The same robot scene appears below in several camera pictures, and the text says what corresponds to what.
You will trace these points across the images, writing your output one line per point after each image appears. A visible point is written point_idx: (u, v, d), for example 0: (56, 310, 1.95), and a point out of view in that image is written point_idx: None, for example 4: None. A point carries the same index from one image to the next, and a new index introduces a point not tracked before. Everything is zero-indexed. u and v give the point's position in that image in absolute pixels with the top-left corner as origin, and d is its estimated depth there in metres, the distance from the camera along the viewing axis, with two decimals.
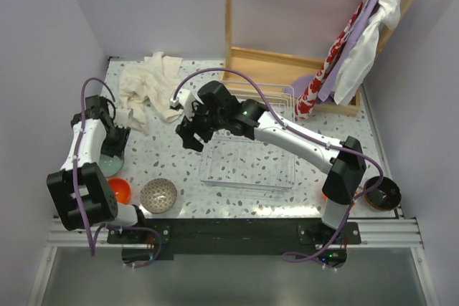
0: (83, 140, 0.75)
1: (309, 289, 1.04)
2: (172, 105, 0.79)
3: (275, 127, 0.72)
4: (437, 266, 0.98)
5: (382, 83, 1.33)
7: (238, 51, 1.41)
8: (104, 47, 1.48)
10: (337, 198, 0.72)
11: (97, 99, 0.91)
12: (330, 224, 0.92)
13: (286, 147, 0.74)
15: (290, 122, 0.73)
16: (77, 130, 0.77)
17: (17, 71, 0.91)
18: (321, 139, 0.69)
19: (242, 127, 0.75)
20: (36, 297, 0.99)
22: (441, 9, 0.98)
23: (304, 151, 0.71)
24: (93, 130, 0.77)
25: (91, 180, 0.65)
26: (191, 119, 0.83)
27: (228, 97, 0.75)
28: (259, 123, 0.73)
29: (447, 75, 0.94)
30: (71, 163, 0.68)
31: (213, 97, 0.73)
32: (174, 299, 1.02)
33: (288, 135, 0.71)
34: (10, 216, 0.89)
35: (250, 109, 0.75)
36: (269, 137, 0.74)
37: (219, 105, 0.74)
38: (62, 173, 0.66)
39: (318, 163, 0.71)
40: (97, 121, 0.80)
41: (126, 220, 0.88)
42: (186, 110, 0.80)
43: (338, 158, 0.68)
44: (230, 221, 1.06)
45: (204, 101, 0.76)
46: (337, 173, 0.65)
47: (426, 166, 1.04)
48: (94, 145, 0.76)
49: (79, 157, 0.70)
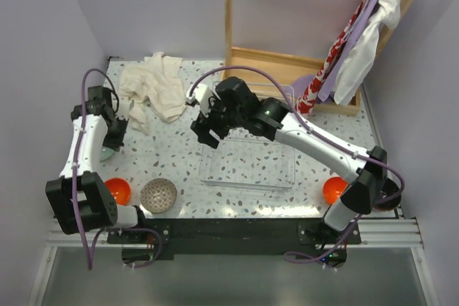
0: (82, 140, 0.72)
1: (309, 289, 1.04)
2: (188, 102, 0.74)
3: (299, 130, 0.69)
4: (437, 266, 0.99)
5: (382, 83, 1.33)
7: (239, 51, 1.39)
8: (103, 47, 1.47)
10: (361, 209, 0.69)
11: (100, 89, 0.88)
12: (331, 224, 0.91)
13: (308, 150, 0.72)
15: (315, 126, 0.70)
16: (77, 129, 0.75)
17: (17, 70, 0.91)
18: (348, 147, 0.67)
19: (263, 126, 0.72)
20: (35, 297, 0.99)
22: (441, 9, 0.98)
23: (328, 159, 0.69)
24: (94, 130, 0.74)
25: (91, 190, 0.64)
26: (208, 115, 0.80)
27: (248, 95, 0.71)
28: (282, 125, 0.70)
29: (447, 75, 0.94)
30: (71, 170, 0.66)
31: (232, 93, 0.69)
32: (175, 300, 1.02)
33: (313, 140, 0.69)
34: (9, 216, 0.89)
35: (272, 108, 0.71)
36: (291, 140, 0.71)
37: (239, 102, 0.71)
38: (62, 180, 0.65)
39: (341, 171, 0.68)
40: (98, 117, 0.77)
41: (125, 222, 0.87)
42: (203, 106, 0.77)
43: (364, 168, 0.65)
44: (230, 221, 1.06)
45: (222, 97, 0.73)
46: (363, 185, 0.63)
47: (425, 167, 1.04)
48: (95, 145, 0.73)
49: (79, 163, 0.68)
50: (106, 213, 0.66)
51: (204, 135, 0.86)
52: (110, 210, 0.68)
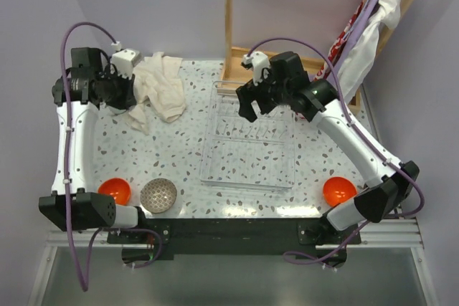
0: (72, 145, 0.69)
1: (309, 289, 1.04)
2: (244, 61, 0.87)
3: (339, 120, 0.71)
4: (437, 266, 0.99)
5: (382, 83, 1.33)
7: (238, 51, 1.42)
8: (103, 47, 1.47)
10: (371, 217, 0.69)
11: (83, 53, 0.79)
12: (335, 224, 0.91)
13: (340, 142, 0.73)
15: (356, 121, 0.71)
16: (63, 129, 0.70)
17: (17, 71, 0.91)
18: (381, 152, 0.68)
19: (305, 103, 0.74)
20: (36, 297, 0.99)
22: (441, 8, 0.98)
23: (358, 157, 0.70)
24: (82, 126, 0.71)
25: (84, 206, 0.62)
26: (257, 84, 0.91)
27: (300, 72, 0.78)
28: (325, 109, 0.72)
29: (447, 75, 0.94)
30: (64, 187, 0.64)
31: (284, 64, 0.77)
32: (175, 300, 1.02)
33: (351, 132, 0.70)
34: (9, 216, 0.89)
35: (320, 89, 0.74)
36: (328, 127, 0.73)
37: (287, 74, 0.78)
38: (54, 197, 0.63)
39: (366, 173, 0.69)
40: (85, 105, 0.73)
41: (126, 222, 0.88)
42: (254, 72, 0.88)
43: (390, 176, 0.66)
44: (230, 221, 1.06)
45: (275, 69, 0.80)
46: (386, 193, 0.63)
47: (425, 166, 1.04)
48: (86, 145, 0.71)
49: (71, 176, 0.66)
50: (103, 220, 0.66)
51: (247, 99, 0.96)
52: (107, 213, 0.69)
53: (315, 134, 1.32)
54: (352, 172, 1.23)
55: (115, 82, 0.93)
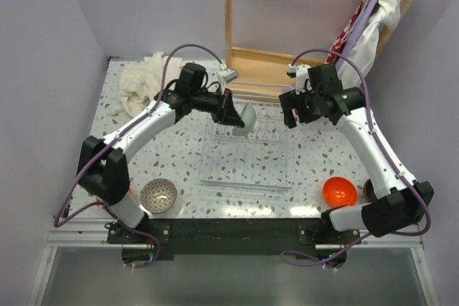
0: (142, 122, 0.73)
1: (309, 289, 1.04)
2: (289, 70, 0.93)
3: (361, 126, 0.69)
4: (438, 266, 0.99)
5: (382, 83, 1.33)
7: (238, 50, 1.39)
8: (103, 47, 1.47)
10: (374, 228, 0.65)
11: (191, 73, 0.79)
12: (335, 223, 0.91)
13: (358, 150, 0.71)
15: (379, 131, 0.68)
16: (145, 110, 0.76)
17: (18, 72, 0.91)
18: (397, 165, 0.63)
19: (333, 106, 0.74)
20: (36, 297, 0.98)
22: (441, 9, 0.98)
23: (372, 165, 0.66)
24: (158, 118, 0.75)
25: (110, 166, 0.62)
26: (299, 93, 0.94)
27: (333, 78, 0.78)
28: (351, 114, 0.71)
29: (447, 75, 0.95)
30: (110, 140, 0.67)
31: (318, 70, 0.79)
32: (176, 300, 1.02)
33: (369, 140, 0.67)
34: (9, 217, 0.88)
35: (351, 96, 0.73)
36: (351, 132, 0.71)
37: (320, 79, 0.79)
38: (98, 142, 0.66)
39: (377, 184, 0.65)
40: (169, 111, 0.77)
41: (126, 217, 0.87)
42: (298, 82, 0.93)
43: (400, 190, 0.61)
44: (230, 221, 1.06)
45: (311, 77, 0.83)
46: (389, 206, 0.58)
47: (424, 166, 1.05)
48: (147, 131, 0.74)
49: (121, 139, 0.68)
50: (109, 191, 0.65)
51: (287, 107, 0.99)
52: (118, 189, 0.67)
53: (315, 134, 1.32)
54: (352, 172, 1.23)
55: (212, 99, 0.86)
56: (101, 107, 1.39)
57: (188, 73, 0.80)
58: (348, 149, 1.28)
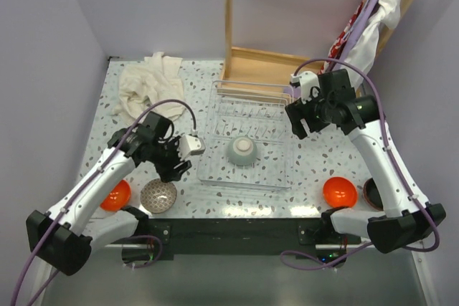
0: (93, 181, 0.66)
1: (310, 289, 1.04)
2: (291, 80, 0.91)
3: (376, 141, 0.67)
4: (437, 266, 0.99)
5: (381, 83, 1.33)
7: (238, 51, 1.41)
8: (103, 47, 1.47)
10: (379, 244, 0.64)
11: (158, 118, 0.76)
12: (336, 225, 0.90)
13: (371, 166, 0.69)
15: (393, 147, 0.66)
16: (96, 165, 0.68)
17: (18, 72, 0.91)
18: (410, 187, 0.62)
19: (346, 115, 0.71)
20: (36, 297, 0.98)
22: (440, 10, 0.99)
23: (384, 184, 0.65)
24: (112, 173, 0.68)
25: (57, 246, 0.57)
26: (305, 102, 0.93)
27: (345, 86, 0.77)
28: (366, 126, 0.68)
29: (447, 76, 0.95)
30: (58, 212, 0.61)
31: (330, 78, 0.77)
32: (175, 300, 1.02)
33: (384, 158, 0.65)
34: (9, 218, 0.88)
35: (366, 105, 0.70)
36: (363, 146, 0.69)
37: (333, 87, 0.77)
38: (45, 217, 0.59)
39: (388, 202, 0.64)
40: (125, 160, 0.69)
41: (120, 230, 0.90)
42: (303, 91, 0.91)
43: (412, 214, 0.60)
44: (230, 221, 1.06)
45: (320, 86, 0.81)
46: (399, 228, 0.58)
47: (424, 165, 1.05)
48: (100, 193, 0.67)
49: (69, 208, 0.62)
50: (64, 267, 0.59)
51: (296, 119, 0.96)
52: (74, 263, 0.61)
53: (315, 134, 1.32)
54: (352, 172, 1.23)
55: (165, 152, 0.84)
56: (101, 107, 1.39)
57: (158, 118, 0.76)
58: (347, 150, 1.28)
